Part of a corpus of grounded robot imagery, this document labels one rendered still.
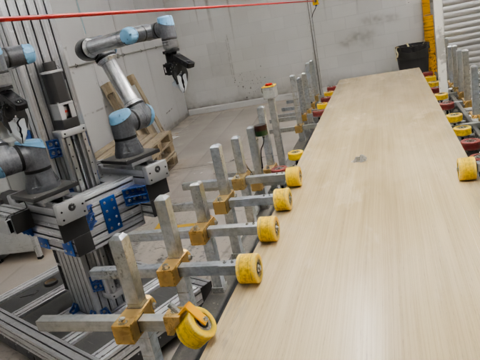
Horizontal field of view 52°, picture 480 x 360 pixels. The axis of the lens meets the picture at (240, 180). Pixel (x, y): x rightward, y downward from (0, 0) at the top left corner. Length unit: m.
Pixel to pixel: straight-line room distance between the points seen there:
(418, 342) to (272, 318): 0.33
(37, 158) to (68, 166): 0.25
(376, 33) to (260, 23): 2.19
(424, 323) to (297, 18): 8.90
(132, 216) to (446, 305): 1.76
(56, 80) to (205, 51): 7.75
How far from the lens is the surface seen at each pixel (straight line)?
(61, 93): 2.49
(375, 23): 9.82
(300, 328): 1.16
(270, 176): 2.02
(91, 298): 2.80
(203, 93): 10.22
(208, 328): 1.16
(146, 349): 1.31
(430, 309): 1.18
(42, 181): 2.32
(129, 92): 2.69
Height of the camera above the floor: 1.56
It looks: 17 degrees down
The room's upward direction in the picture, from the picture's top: 11 degrees counter-clockwise
